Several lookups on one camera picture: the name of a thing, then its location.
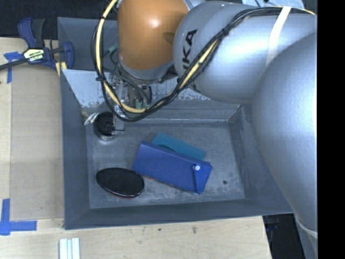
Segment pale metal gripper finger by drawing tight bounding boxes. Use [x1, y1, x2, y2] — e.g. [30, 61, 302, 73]
[112, 111, 126, 133]

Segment black oval disc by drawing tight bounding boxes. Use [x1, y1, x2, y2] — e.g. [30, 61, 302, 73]
[95, 167, 146, 199]

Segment teal flat box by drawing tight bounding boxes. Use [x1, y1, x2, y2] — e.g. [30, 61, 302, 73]
[150, 132, 207, 161]

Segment blue flat box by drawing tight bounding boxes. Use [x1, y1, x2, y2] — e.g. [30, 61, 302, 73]
[132, 141, 213, 195]

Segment pale wood flat board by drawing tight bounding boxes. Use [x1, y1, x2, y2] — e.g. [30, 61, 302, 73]
[10, 38, 66, 222]

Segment grey metal bin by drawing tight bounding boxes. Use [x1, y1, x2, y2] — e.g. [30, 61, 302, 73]
[57, 17, 295, 230]

